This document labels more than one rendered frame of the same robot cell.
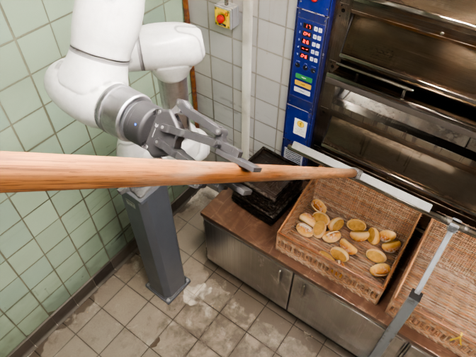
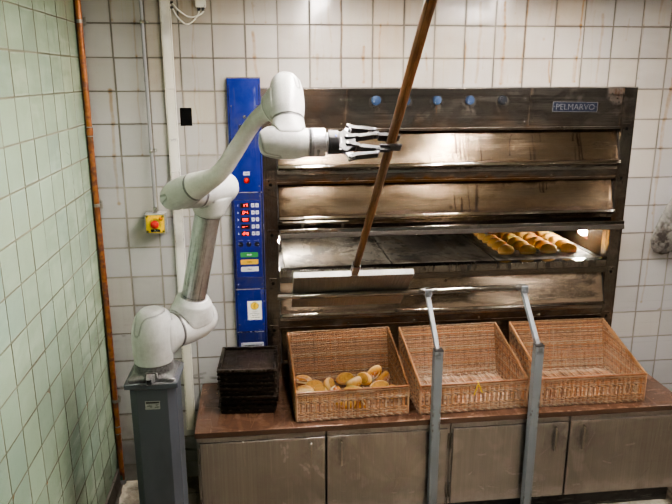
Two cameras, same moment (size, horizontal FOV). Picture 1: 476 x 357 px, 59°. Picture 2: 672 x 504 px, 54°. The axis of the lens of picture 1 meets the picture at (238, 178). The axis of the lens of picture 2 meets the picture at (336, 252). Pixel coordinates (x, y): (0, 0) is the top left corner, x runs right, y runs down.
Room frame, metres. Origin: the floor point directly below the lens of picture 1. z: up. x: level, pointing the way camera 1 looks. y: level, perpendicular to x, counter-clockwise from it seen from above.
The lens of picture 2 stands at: (-1.02, 1.58, 2.17)
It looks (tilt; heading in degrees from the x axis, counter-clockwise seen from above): 15 degrees down; 317
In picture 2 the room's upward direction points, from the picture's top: straight up
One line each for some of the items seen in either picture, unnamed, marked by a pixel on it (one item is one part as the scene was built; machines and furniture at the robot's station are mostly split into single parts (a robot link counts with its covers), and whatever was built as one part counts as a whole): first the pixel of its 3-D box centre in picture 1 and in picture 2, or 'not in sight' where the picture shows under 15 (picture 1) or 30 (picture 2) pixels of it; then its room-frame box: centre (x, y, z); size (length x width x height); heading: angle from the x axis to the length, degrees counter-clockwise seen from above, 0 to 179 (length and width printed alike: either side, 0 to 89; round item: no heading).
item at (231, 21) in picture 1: (226, 15); (156, 222); (1.94, 0.06, 1.46); 0.10 x 0.07 x 0.10; 54
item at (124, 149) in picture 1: (137, 151); (154, 333); (1.30, 0.43, 1.17); 0.18 x 0.16 x 0.22; 102
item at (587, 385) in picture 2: not in sight; (573, 359); (0.51, -1.53, 0.72); 0.56 x 0.49 x 0.28; 54
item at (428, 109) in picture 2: not in sight; (452, 109); (1.12, -1.20, 1.99); 1.80 x 0.08 x 0.21; 54
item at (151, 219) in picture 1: (156, 239); (163, 481); (1.29, 0.44, 0.50); 0.21 x 0.21 x 1.00; 52
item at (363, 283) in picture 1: (348, 227); (345, 371); (1.22, -0.55, 0.72); 0.56 x 0.49 x 0.28; 56
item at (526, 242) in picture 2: not in sight; (520, 237); (1.11, -1.91, 1.21); 0.61 x 0.48 x 0.06; 144
